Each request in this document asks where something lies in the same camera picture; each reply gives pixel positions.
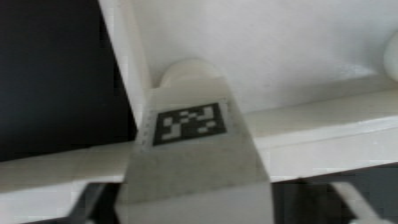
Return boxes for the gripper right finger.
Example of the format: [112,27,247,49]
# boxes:
[270,179,387,224]

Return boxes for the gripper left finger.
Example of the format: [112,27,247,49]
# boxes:
[64,182,123,224]

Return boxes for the white table leg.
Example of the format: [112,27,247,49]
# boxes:
[115,59,274,224]

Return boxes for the white square table top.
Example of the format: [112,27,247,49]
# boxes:
[98,0,398,147]

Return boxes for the white L-shaped fence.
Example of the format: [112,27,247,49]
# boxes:
[0,109,398,224]

